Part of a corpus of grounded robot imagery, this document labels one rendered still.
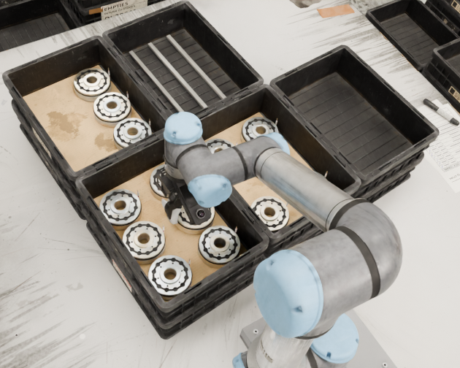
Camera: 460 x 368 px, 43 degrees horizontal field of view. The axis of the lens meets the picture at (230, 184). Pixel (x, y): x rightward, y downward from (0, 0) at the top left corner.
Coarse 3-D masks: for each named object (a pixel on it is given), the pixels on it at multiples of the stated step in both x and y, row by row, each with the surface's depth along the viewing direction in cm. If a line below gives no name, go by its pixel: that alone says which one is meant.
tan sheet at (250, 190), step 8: (232, 128) 164; (240, 128) 164; (216, 136) 162; (224, 136) 162; (232, 136) 162; (240, 136) 162; (288, 144) 162; (240, 184) 154; (248, 184) 154; (256, 184) 154; (264, 184) 154; (240, 192) 152; (248, 192) 152; (256, 192) 153; (264, 192) 153; (272, 192) 153; (248, 200) 151; (288, 208) 151; (296, 216) 150; (288, 224) 148
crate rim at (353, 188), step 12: (264, 84) 160; (240, 96) 157; (276, 96) 158; (216, 108) 154; (288, 108) 156; (300, 120) 154; (312, 132) 153; (324, 144) 151; (336, 156) 149; (348, 168) 147; (360, 180) 146; (348, 192) 143; (252, 216) 137; (264, 228) 136; (288, 228) 136; (276, 240) 135
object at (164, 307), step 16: (144, 144) 145; (112, 160) 142; (80, 176) 138; (80, 192) 137; (96, 208) 136; (240, 208) 138; (256, 224) 136; (112, 240) 132; (128, 256) 128; (240, 256) 131; (144, 272) 127; (224, 272) 129; (160, 304) 123; (176, 304) 124
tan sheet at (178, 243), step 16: (144, 176) 152; (144, 192) 149; (144, 208) 147; (160, 208) 147; (160, 224) 145; (224, 224) 147; (144, 240) 142; (176, 240) 143; (192, 240) 143; (192, 256) 141; (192, 272) 139; (208, 272) 139
